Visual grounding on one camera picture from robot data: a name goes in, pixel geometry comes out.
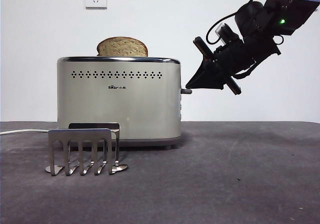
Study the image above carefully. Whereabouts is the brown bread slice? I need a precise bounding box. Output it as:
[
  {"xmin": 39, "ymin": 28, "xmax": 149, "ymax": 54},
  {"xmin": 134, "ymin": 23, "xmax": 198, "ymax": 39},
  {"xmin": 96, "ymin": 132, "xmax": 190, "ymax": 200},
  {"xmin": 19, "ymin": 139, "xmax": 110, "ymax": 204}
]
[{"xmin": 96, "ymin": 36, "xmax": 149, "ymax": 58}]

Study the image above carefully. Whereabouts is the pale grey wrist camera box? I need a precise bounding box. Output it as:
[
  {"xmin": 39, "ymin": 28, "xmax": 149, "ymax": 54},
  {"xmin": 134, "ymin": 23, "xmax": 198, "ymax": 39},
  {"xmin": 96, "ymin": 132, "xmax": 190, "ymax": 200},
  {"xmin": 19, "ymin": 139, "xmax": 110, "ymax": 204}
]
[{"xmin": 214, "ymin": 23, "xmax": 238, "ymax": 46}]

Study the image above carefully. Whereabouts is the white power cord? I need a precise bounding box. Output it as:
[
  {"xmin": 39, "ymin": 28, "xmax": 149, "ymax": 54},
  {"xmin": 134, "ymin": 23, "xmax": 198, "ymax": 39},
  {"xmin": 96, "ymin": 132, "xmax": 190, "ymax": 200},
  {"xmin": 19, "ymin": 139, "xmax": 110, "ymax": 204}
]
[{"xmin": 0, "ymin": 129, "xmax": 59, "ymax": 136}]

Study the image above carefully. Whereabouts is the long black camera cable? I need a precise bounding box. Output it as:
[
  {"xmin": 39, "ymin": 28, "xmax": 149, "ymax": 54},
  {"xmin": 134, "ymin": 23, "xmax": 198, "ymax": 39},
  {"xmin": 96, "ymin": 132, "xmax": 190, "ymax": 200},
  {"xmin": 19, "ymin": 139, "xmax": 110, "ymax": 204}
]
[{"xmin": 205, "ymin": 0, "xmax": 266, "ymax": 45}]

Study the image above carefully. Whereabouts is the shiny metal toast rack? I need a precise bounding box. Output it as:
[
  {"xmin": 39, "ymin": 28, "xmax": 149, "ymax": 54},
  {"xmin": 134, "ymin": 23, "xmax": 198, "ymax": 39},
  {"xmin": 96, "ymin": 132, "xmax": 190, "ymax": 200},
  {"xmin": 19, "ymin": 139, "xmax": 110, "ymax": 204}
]
[{"xmin": 44, "ymin": 123, "xmax": 129, "ymax": 177}]

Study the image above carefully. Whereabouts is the short black cable loop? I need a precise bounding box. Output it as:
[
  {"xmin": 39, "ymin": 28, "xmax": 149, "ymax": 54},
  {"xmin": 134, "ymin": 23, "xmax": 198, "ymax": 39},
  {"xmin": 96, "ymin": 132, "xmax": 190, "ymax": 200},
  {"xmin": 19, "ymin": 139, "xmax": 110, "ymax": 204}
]
[{"xmin": 232, "ymin": 60, "xmax": 260, "ymax": 80}]

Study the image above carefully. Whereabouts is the cream two-slot toaster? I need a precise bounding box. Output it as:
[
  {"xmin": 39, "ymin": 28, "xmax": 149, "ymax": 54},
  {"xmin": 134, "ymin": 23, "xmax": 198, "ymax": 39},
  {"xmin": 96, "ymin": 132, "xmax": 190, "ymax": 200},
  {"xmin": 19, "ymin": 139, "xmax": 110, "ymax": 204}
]
[{"xmin": 56, "ymin": 56, "xmax": 193, "ymax": 149}]

